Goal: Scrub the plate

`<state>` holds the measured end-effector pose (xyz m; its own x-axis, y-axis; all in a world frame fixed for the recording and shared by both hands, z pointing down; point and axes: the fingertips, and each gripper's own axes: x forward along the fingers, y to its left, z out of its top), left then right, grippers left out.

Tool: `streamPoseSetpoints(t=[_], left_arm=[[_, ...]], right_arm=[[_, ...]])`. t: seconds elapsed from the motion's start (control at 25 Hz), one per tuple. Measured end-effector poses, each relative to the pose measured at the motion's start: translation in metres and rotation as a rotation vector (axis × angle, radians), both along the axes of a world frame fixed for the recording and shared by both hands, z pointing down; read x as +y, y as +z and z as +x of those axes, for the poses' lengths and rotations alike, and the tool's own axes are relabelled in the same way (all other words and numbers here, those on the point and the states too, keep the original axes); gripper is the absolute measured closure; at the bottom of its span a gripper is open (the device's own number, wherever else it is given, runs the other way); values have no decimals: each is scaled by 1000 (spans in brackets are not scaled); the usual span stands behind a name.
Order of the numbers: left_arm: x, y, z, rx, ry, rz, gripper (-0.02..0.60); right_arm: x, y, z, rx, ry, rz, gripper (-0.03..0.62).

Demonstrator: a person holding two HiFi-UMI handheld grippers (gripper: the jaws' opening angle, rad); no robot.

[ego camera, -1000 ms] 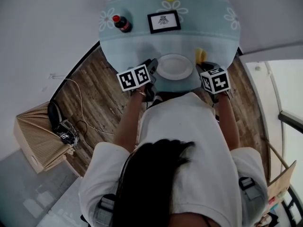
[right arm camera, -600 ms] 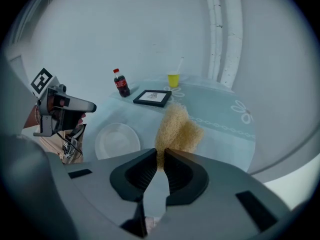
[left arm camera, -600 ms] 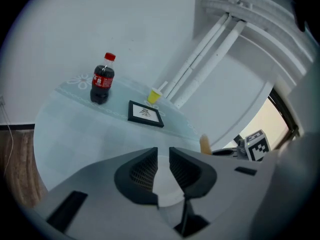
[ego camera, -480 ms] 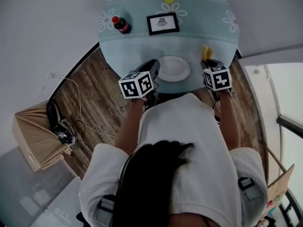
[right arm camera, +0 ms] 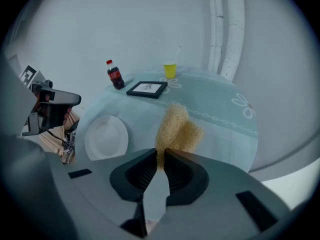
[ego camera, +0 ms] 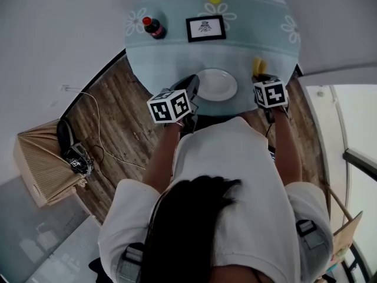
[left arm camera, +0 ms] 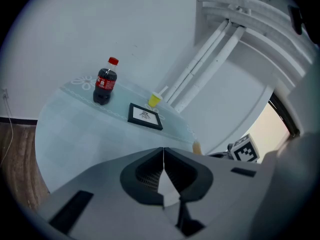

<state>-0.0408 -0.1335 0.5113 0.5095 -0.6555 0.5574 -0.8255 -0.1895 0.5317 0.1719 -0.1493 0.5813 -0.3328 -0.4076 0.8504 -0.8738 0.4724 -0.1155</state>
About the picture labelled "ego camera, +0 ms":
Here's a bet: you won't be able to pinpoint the cardboard box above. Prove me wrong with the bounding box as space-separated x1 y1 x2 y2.
12 119 88 208

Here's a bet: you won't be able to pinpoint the black headphones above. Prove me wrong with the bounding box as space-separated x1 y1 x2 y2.
56 118 76 156

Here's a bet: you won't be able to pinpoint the white window frame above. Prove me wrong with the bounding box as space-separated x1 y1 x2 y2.
294 72 377 218

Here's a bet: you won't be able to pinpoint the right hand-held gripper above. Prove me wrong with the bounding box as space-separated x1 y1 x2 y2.
252 74 290 123

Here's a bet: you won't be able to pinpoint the black picture frame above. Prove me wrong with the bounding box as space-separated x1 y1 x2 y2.
185 15 227 43

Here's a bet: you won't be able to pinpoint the person's right forearm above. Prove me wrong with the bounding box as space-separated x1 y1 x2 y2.
272 107 303 188

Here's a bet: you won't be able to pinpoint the person's white shirt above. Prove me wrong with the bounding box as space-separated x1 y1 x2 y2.
97 116 334 283

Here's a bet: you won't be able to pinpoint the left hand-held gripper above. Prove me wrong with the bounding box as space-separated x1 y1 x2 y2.
146 74 201 134

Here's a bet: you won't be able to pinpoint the grey right backpack strap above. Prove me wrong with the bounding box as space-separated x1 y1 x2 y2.
295 219 326 250

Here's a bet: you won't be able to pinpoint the white round plate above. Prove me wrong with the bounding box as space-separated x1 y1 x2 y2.
196 68 238 102

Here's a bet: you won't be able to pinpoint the wooden easel legs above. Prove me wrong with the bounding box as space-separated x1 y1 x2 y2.
325 184 354 222

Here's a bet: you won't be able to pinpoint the grey backpack strap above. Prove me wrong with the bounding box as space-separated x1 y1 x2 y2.
116 242 145 283
295 219 326 250

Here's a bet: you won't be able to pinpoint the grey device with wires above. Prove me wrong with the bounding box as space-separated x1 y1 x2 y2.
64 142 95 176

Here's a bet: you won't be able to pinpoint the white cable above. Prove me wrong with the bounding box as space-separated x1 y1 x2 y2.
63 85 147 170

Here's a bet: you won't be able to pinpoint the blurred yellow-brown object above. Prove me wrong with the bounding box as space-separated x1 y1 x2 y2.
252 55 268 76

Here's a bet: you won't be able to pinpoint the grey left backpack strap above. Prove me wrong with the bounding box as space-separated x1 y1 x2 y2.
116 242 145 283

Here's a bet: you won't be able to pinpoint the person's left forearm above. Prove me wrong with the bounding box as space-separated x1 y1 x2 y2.
143 122 182 194

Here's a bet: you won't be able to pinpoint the black cable with adapter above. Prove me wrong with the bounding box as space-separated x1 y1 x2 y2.
88 144 118 185

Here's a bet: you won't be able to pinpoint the dark cola bottle red cap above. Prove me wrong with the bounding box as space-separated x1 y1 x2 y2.
142 16 167 40

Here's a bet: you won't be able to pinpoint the round table, light blue cloth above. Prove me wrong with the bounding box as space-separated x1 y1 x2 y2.
124 0 302 117

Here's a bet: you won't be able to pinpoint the wooden painting board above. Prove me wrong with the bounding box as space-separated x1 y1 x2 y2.
332 210 363 271

